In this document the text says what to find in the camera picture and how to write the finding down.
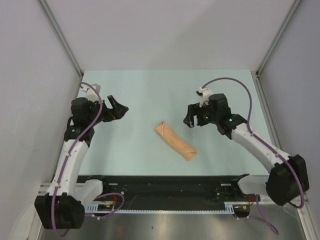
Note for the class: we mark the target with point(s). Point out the orange cloth napkin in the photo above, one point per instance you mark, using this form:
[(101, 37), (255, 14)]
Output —
[(175, 142)]

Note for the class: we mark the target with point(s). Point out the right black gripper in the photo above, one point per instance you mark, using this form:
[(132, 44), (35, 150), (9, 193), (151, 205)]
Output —
[(193, 110)]

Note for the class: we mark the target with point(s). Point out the right aluminium side rail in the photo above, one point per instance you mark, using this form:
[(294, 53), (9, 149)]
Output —
[(266, 111)]

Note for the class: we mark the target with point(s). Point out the left aluminium frame post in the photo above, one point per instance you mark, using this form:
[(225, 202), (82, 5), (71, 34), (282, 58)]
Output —
[(53, 23)]

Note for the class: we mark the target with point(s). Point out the grey slotted cable duct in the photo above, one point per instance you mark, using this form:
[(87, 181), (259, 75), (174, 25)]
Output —
[(226, 209)]

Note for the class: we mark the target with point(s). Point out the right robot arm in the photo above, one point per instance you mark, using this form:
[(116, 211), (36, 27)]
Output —
[(288, 175)]

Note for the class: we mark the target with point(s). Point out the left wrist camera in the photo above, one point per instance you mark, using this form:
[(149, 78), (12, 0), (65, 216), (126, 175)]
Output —
[(91, 92)]

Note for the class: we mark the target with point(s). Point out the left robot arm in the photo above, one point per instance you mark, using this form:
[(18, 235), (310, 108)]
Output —
[(63, 206)]

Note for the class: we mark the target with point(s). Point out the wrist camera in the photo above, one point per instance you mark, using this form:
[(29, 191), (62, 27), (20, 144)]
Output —
[(204, 94), (91, 92)]

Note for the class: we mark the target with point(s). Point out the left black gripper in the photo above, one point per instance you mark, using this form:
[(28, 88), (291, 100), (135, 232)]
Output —
[(117, 112)]

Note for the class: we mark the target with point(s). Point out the right aluminium frame post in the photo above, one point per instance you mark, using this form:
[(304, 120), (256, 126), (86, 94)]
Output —
[(293, 10)]

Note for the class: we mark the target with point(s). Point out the aluminium frame post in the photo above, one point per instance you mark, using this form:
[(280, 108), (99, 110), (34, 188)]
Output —
[(53, 23), (293, 10)]

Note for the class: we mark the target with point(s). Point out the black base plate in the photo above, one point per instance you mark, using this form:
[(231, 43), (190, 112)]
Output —
[(172, 192)]

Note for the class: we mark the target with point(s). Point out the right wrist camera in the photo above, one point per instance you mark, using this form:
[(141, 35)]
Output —
[(204, 94)]

